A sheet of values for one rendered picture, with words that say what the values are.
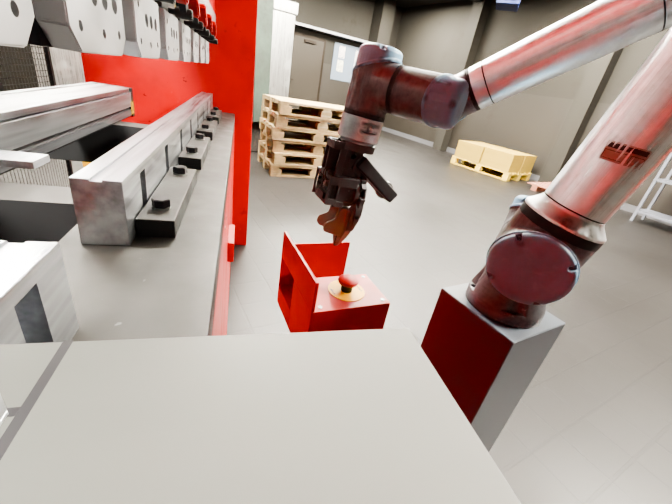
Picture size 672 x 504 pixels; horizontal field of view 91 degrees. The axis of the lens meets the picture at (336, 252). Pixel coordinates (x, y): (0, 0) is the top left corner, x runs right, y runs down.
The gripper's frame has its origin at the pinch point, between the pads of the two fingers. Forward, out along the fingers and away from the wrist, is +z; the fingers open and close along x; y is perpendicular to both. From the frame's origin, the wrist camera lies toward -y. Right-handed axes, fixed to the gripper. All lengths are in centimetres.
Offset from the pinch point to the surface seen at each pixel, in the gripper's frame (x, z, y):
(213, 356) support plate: 44, -14, 30
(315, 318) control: 15.3, 8.0, 9.2
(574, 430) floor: 20, 73, -124
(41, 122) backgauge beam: -37, -6, 57
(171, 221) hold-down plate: 4.7, -3.6, 31.9
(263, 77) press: -461, -25, -78
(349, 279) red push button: 10.6, 3.1, 1.8
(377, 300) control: 14.1, 5.6, -3.4
